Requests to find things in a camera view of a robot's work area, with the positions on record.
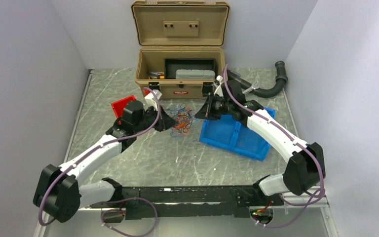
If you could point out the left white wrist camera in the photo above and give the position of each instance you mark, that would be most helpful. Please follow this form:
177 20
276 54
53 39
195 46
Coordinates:
151 98

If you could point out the red plastic bin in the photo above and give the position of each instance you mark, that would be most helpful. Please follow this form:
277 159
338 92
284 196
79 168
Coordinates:
119 105

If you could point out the silver wrench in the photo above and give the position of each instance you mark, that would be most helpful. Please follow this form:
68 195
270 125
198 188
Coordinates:
253 86

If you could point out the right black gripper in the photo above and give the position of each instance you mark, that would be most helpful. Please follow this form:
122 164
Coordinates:
207 112

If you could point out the blue two-compartment plastic bin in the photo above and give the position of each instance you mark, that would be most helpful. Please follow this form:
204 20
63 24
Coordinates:
230 135

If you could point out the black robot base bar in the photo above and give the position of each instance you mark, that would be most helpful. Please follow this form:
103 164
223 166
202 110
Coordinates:
190 201

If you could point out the black tray in toolbox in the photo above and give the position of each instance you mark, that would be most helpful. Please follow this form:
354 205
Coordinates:
171 65

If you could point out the grey case in toolbox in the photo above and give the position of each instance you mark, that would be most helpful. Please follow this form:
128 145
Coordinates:
195 74

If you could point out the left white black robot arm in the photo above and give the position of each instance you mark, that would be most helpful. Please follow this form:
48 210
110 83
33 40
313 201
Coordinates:
61 191

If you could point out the tan plastic toolbox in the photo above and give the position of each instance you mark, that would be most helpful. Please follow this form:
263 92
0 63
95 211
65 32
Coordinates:
179 29

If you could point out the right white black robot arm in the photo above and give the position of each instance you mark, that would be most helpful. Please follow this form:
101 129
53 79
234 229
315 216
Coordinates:
305 165

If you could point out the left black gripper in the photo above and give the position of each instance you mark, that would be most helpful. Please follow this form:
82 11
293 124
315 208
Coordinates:
165 122

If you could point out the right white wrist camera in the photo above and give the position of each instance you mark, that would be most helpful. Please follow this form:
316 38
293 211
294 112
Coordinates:
218 86

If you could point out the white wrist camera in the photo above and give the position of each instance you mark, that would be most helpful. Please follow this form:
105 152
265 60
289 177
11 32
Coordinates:
151 98
218 86

